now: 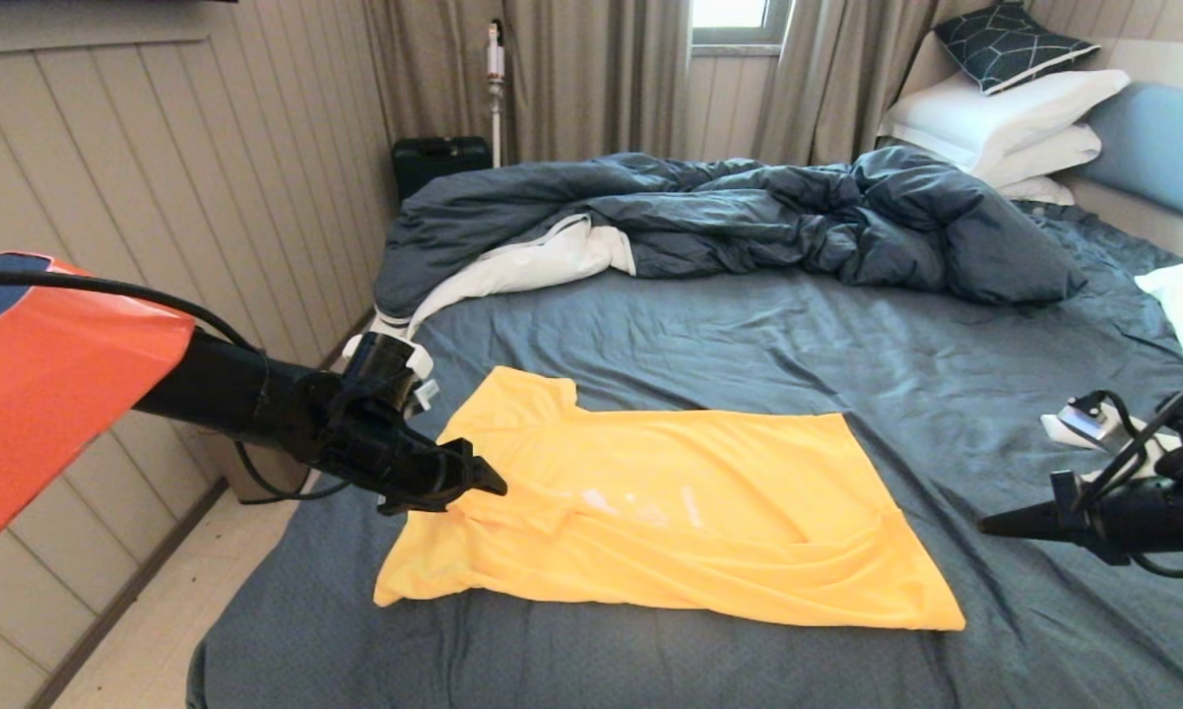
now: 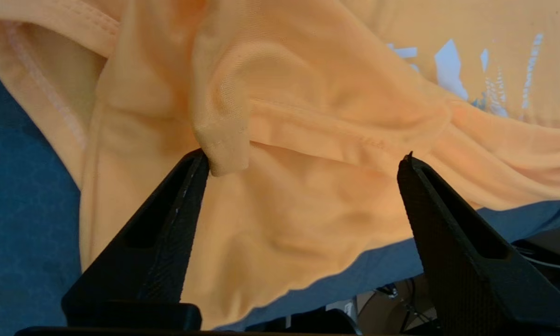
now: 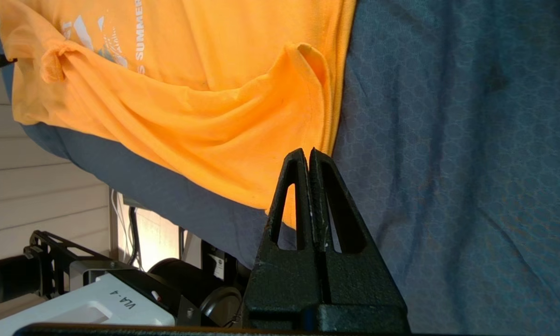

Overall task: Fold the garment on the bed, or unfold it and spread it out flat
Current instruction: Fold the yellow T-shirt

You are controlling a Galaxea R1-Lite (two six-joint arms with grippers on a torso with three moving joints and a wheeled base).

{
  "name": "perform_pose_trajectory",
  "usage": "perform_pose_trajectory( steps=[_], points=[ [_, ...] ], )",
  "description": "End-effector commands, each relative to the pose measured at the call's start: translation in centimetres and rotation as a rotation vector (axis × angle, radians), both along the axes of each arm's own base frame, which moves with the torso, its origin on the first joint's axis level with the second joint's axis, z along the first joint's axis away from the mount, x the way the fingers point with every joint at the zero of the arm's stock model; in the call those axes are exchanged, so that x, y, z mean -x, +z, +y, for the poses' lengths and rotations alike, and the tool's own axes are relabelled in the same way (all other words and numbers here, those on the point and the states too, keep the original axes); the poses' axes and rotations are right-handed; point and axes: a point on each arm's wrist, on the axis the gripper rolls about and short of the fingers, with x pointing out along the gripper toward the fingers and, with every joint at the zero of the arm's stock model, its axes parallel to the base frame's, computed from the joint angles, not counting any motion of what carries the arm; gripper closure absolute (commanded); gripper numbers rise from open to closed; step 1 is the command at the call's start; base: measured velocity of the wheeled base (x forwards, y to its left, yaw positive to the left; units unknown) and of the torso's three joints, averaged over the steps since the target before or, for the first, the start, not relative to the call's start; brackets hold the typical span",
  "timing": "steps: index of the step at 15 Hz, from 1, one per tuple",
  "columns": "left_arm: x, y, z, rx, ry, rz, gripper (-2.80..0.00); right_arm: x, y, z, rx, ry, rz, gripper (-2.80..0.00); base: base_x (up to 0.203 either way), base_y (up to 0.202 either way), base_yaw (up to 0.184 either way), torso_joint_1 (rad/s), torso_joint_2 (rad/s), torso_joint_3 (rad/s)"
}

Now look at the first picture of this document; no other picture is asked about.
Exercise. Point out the white stick vacuum cleaner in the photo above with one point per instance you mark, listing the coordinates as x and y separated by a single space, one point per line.
496 64

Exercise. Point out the blue headboard cushion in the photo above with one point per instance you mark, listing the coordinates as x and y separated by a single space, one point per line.
1162 153

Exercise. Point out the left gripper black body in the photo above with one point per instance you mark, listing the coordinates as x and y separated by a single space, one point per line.
394 463

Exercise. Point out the large white pillow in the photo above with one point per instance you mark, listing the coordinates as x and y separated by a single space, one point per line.
995 113

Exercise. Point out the dark green hard case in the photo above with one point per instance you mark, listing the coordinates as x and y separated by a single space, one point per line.
433 162

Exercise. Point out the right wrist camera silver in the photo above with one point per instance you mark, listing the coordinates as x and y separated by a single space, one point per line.
1082 418

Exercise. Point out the brown trash bin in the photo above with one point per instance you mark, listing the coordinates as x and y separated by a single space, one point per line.
266 478

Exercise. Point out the dark patterned cushion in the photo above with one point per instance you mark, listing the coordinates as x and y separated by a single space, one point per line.
1005 47

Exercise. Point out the white flat long bar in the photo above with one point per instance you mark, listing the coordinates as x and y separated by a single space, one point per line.
1052 425

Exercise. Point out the window with grey frame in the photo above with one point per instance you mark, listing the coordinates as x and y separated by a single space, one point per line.
729 12

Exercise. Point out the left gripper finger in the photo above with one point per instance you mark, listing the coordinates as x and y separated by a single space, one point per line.
478 492
478 468

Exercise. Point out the dark blue crumpled duvet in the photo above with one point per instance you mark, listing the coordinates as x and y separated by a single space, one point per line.
749 212

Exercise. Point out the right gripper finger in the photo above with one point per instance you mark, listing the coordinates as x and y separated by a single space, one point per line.
1039 514
1039 531

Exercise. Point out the beige headboard frame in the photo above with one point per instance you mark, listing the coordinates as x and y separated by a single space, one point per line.
1143 222

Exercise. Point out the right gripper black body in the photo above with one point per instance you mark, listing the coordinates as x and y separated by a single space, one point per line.
1143 517

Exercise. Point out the yellow printed t-shirt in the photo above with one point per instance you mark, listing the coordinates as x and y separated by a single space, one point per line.
699 512

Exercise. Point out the grey-blue bed sheet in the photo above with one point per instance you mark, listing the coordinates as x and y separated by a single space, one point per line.
847 345

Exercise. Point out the beige curtain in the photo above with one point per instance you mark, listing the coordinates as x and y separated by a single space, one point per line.
827 79
591 79

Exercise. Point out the black wall screen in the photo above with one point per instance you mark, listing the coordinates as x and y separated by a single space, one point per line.
59 1

